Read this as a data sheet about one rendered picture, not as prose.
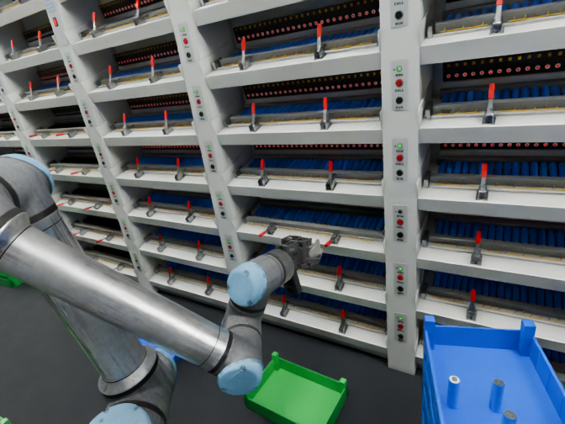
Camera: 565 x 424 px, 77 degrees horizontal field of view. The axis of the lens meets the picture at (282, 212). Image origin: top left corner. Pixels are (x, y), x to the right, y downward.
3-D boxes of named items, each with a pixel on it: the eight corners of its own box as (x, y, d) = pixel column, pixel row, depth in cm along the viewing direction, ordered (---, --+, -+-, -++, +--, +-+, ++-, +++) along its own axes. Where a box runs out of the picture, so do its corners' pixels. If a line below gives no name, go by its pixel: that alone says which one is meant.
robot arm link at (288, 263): (286, 290, 87) (254, 283, 92) (296, 283, 91) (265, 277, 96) (286, 256, 85) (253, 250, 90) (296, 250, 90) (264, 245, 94)
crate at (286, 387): (348, 395, 123) (346, 378, 120) (322, 447, 108) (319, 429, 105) (277, 366, 139) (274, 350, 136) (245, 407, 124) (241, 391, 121)
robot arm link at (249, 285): (219, 295, 82) (229, 260, 78) (250, 278, 93) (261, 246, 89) (250, 318, 78) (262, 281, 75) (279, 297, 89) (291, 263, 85)
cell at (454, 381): (459, 410, 63) (461, 383, 60) (447, 409, 63) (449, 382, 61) (456, 400, 64) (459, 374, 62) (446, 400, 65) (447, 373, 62)
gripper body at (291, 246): (314, 236, 100) (293, 248, 90) (314, 266, 101) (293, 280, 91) (290, 233, 104) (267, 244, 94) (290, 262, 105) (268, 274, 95)
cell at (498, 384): (493, 385, 59) (490, 413, 61) (506, 387, 58) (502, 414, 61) (491, 377, 60) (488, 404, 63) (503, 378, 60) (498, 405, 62)
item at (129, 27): (176, 31, 121) (157, -15, 113) (77, 55, 152) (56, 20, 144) (210, 14, 134) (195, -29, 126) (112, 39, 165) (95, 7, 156)
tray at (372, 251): (386, 262, 116) (383, 242, 110) (239, 239, 146) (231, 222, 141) (400, 222, 128) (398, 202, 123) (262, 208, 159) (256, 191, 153)
